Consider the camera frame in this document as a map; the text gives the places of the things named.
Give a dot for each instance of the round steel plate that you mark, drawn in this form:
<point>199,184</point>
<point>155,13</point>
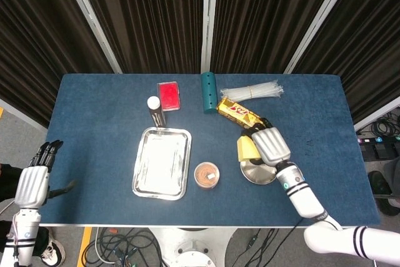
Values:
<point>256,174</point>

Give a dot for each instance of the blue tablecloth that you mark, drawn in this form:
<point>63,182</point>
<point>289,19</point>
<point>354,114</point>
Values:
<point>93,123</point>

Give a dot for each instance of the bundle of clear straws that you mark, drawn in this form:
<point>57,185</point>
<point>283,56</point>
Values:
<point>250,92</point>

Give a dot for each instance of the black shoe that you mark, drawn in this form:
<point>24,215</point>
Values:
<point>387,207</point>
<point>378,182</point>

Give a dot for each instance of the gold biscuit packet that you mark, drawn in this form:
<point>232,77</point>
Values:
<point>240,113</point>

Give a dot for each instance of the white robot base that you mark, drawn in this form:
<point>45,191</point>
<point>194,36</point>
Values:
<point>193,248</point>

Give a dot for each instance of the red ink pad box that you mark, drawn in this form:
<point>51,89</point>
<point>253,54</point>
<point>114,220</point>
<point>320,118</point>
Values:
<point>168,95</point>

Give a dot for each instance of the small orange object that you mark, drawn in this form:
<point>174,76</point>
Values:
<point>113,231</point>

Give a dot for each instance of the rectangular steel tray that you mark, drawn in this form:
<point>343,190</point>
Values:
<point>162,164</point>

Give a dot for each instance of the white partition post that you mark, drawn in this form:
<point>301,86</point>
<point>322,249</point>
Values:
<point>22,113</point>
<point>320,18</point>
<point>207,13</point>
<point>90,18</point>
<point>378,113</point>

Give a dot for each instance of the dark brown curtain panel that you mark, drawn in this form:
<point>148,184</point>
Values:
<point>150,13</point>
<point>265,13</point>
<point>31,29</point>
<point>375,45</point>

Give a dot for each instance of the brown bottle white cap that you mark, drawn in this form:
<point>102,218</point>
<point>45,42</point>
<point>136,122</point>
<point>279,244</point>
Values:
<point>156,115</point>

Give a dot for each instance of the black foot pedal unit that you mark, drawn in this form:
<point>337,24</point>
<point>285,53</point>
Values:
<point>381,152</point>

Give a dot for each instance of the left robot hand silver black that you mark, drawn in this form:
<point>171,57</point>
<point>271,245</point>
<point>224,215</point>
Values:
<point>31,185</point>

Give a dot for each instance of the teal half-cylinder holder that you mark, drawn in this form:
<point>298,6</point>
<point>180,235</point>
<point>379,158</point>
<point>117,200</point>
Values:
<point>207,92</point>

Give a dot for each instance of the yellow cube block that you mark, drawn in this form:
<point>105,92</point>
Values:
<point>247,149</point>

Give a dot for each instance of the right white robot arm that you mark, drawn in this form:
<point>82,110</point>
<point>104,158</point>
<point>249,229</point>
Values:
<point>306,198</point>

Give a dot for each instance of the person in black clothes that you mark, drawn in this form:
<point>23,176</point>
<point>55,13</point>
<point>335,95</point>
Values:
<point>6,182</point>

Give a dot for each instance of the white black sneaker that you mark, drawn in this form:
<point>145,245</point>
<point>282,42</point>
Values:
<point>51,253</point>

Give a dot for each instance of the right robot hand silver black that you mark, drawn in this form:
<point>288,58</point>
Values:
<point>272,145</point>

